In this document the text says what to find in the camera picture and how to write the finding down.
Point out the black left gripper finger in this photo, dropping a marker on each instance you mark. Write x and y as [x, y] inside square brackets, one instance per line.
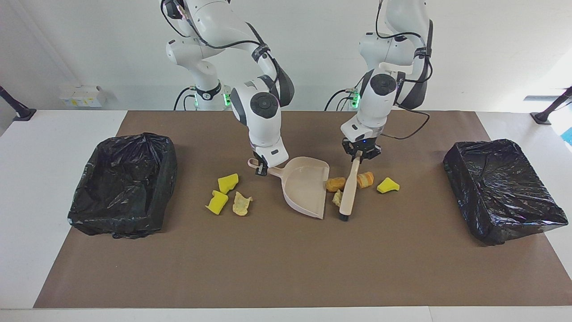
[260, 169]
[350, 151]
[372, 153]

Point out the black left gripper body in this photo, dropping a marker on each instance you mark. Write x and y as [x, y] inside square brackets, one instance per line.
[361, 144]

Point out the sliced bread loaf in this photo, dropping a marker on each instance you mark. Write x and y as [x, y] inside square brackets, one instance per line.
[366, 180]

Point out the yellow green sponge piece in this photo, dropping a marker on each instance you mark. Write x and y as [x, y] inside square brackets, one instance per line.
[387, 185]

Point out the brown bread roll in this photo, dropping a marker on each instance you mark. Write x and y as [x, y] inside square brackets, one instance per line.
[335, 184]

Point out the pale yellow scrap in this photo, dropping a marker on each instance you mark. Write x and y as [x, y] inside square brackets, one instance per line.
[241, 205]

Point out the beige brush black bristles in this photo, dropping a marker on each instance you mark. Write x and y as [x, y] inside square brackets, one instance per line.
[350, 192]

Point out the pale bread chunk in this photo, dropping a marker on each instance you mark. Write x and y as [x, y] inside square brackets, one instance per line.
[337, 198]

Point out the beige plastic dustpan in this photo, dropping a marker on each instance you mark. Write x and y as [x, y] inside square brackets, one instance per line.
[306, 188]

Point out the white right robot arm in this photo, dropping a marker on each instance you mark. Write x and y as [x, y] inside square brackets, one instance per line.
[263, 120]

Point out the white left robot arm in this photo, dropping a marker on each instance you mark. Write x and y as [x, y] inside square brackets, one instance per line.
[380, 103]

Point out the black bag lined bin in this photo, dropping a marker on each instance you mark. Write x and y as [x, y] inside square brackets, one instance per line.
[500, 188]
[125, 188]

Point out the brown paper table mat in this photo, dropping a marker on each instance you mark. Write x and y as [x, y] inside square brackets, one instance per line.
[402, 268]

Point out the blue object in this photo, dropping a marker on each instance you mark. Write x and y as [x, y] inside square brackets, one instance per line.
[569, 135]

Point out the black camera stand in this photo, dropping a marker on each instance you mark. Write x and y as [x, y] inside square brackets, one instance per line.
[18, 109]
[547, 114]

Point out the white wall socket box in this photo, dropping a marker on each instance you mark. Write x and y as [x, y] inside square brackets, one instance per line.
[82, 96]

